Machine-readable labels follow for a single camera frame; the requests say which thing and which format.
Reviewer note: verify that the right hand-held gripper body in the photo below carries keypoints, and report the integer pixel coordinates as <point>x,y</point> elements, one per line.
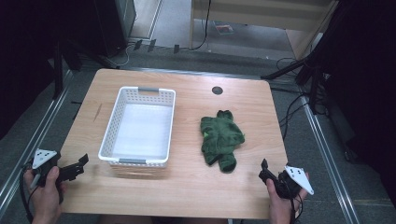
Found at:
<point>292,182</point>

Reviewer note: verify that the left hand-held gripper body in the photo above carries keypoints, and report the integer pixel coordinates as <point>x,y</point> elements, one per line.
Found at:
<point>46,161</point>

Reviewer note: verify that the person's right hand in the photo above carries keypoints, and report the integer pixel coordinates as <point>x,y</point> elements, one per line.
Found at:
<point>281,205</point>

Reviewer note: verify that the person's left hand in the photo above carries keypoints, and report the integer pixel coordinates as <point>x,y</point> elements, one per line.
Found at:
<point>46,196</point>

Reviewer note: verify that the green cloth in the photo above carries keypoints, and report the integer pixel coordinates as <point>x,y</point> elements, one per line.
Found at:
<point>221,137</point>

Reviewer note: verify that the white plastic basket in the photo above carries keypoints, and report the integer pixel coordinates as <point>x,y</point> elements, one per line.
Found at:
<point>140,130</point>

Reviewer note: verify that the black table grommet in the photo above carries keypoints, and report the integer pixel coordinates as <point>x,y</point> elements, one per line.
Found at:
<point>217,90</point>

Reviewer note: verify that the black upright stand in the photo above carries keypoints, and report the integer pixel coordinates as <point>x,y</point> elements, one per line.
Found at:
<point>58,71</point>

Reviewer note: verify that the black tripod stand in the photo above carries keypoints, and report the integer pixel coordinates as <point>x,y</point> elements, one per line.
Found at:
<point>311,71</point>

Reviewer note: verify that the black cabinet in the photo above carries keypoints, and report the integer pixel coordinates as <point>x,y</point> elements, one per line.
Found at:
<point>115,25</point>

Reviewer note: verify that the red printed booklet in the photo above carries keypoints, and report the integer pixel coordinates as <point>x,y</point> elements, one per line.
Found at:
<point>224,28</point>

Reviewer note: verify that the light wooden furniture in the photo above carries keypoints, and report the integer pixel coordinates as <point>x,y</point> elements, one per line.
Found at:
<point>267,15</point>

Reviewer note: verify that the metal floor rail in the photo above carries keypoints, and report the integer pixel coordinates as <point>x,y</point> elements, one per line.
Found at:
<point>330,161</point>
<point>37,137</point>

